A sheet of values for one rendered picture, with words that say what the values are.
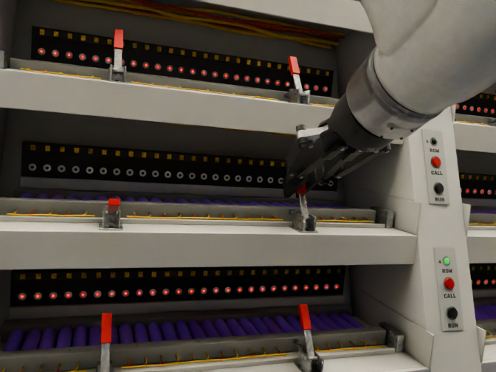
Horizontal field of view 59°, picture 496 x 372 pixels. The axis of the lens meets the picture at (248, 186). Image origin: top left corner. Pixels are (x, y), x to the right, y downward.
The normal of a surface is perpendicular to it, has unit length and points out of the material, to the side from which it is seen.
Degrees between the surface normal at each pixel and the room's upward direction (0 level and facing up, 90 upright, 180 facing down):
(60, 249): 108
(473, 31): 137
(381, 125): 148
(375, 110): 131
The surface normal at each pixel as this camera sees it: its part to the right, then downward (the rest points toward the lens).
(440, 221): 0.33, -0.19
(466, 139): 0.32, 0.12
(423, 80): -0.57, 0.71
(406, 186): -0.94, -0.04
